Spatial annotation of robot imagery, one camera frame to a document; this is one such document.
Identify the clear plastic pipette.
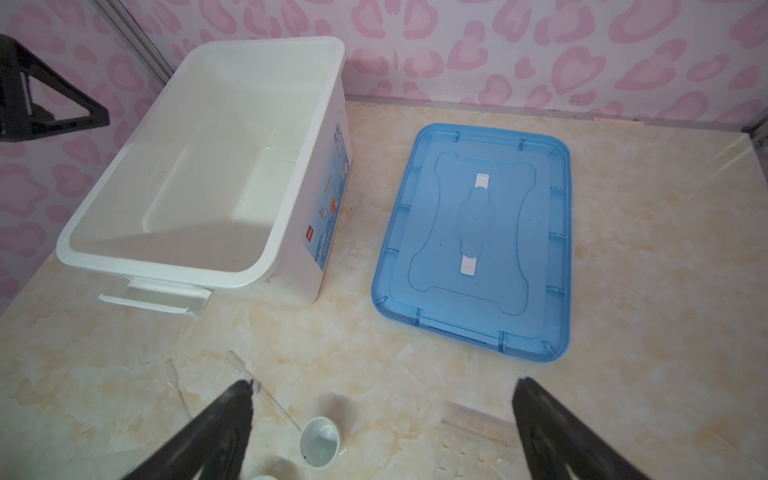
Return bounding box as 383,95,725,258
225,350,301,431

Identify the white plastic storage bin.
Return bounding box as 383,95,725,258
56,36,353,316

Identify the clear test tube rack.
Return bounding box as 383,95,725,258
432,402,531,479

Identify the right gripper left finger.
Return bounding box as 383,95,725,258
126,380,254,479

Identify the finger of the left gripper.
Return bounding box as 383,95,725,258
1,35,111,143

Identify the blue plastic bin lid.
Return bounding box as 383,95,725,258
371,123,573,363

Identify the small white ceramic crucible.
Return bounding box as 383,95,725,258
298,416,342,469

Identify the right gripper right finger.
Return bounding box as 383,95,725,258
511,377,647,479

